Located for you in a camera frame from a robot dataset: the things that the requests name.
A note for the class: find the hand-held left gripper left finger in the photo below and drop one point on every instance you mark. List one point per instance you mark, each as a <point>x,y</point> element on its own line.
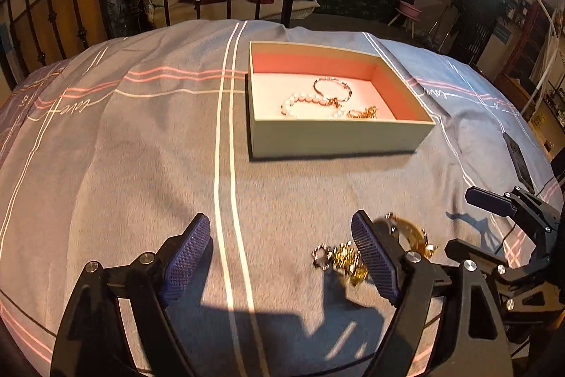
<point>190,253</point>

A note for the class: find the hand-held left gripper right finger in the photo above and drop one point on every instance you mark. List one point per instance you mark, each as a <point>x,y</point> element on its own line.
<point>375,260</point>

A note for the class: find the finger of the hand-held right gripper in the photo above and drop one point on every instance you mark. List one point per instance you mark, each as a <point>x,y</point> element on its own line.
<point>472,250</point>
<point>487,199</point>

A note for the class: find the green cardboard box pink inside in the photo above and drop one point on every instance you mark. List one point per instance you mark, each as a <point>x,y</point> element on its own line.
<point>335,136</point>

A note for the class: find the black remote control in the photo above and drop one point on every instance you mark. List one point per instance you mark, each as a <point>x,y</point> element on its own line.
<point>520,158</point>

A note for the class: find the grey striped blanket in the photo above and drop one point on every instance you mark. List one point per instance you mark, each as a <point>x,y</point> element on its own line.
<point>132,165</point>

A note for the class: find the thin gold bangle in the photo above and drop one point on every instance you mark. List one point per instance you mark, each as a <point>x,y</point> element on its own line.
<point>332,79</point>

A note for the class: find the pink stool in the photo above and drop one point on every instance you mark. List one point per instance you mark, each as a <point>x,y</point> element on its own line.
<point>408,10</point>

